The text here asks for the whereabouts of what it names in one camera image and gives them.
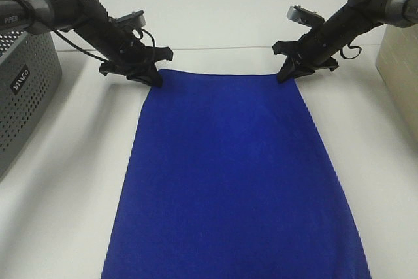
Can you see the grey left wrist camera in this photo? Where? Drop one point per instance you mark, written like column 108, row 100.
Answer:
column 134, row 20

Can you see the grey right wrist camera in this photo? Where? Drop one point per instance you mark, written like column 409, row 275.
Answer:
column 302, row 16

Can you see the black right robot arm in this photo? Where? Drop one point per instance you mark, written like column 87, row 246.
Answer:
column 373, row 15

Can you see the blue microfibre towel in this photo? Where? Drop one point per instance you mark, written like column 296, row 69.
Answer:
column 229, row 178

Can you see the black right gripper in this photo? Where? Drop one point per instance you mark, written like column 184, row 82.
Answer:
column 314, row 50

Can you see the beige fabric storage box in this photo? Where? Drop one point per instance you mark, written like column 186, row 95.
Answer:
column 397, row 60

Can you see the grey perforated plastic basket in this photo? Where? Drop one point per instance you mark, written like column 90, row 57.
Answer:
column 30, row 75

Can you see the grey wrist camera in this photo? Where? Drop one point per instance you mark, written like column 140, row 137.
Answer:
column 134, row 20
column 302, row 16

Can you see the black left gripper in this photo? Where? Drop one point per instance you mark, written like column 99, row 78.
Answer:
column 126, row 54

